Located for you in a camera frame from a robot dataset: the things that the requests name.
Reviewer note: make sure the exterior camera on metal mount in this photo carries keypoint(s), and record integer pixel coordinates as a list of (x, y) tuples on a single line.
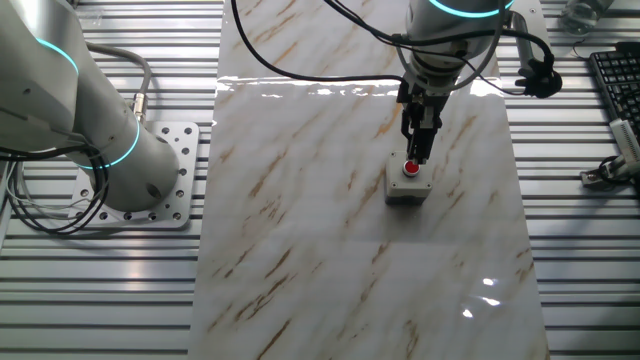
[(625, 140)]

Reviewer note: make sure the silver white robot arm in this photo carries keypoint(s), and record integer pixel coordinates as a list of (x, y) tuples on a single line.
[(50, 100)]

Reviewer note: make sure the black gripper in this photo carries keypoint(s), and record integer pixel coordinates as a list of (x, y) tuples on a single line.
[(430, 107)]

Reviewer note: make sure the clear plastic bottle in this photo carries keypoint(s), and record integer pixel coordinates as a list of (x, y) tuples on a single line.
[(580, 17)]

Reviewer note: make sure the grey box with red button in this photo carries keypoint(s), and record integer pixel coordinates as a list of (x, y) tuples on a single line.
[(400, 187)]

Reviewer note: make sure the wrist camera on silver bracket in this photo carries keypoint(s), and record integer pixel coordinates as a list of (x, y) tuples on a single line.
[(540, 82)]

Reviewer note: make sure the black keyboard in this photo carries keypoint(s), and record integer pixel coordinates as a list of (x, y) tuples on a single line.
[(620, 75)]

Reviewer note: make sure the marble pattern sheet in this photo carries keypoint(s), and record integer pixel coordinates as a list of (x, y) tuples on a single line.
[(300, 250), (300, 30)]

